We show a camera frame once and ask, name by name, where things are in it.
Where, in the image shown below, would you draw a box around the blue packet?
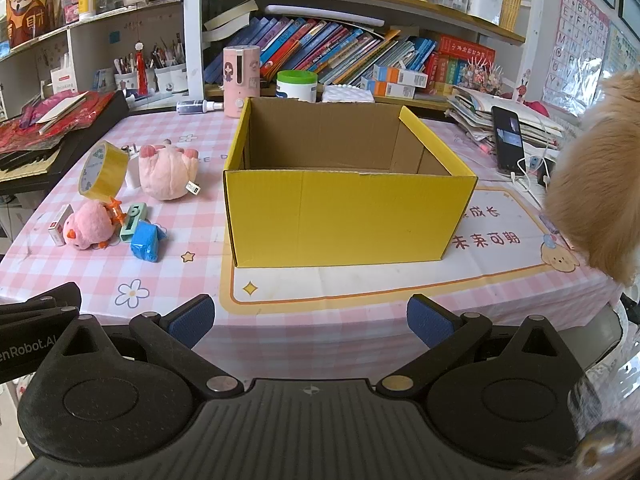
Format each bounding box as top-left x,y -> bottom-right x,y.
130,220 -> 166,262

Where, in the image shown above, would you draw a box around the small white red box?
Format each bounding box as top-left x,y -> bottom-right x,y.
48,204 -> 74,246

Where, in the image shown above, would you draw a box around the pink chick plush toy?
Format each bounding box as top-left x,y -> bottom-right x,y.
63,198 -> 125,250

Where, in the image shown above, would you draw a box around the white power adapter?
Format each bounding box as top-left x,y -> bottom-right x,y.
122,144 -> 140,190

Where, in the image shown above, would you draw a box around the pink paw plush toy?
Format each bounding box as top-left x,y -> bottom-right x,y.
139,143 -> 198,202

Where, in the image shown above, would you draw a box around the yellow tape roll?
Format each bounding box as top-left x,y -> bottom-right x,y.
78,141 -> 129,203

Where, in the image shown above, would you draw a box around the pink checkered tablecloth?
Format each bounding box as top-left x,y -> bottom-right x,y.
1,113 -> 627,380

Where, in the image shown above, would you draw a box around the black electronic keyboard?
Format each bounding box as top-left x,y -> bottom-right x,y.
1,91 -> 129,195

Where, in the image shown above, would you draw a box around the black smartphone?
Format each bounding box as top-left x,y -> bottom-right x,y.
491,106 -> 525,176

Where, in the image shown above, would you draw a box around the orange cat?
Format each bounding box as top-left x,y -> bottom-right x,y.
544,70 -> 640,286

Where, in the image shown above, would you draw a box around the red papers pile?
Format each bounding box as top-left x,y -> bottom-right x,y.
1,90 -> 116,154

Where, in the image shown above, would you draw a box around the yellow cardboard box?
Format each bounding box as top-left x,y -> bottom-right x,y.
224,98 -> 477,268

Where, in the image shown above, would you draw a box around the stack of papers and magazines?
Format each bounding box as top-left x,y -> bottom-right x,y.
446,86 -> 564,148

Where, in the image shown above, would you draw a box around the spray bottle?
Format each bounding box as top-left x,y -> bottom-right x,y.
176,100 -> 224,115

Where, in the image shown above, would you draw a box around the orange white medicine box lower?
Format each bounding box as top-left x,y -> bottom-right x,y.
358,78 -> 416,100

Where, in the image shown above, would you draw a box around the orange white medicine box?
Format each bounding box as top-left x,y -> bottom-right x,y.
372,64 -> 427,89
358,78 -> 416,100

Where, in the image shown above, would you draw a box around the white pen holder cups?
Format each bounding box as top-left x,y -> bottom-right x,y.
114,64 -> 188,93

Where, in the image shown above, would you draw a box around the orange white medicine box upper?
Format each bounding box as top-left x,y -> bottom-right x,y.
372,64 -> 427,89

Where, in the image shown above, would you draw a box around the white quilted purse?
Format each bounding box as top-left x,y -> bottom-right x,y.
322,84 -> 375,103

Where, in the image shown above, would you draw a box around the pink humidifier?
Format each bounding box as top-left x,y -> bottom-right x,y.
222,46 -> 262,118

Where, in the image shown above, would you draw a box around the white jar green lid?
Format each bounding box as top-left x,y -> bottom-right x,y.
276,70 -> 318,103

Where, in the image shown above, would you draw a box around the row of leaning books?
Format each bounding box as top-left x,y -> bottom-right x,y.
203,13 -> 438,86

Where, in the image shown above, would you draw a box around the fortune god figure box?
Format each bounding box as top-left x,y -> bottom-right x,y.
6,0 -> 54,49

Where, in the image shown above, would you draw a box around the alphabet wall poster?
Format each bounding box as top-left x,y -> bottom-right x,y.
542,0 -> 610,117

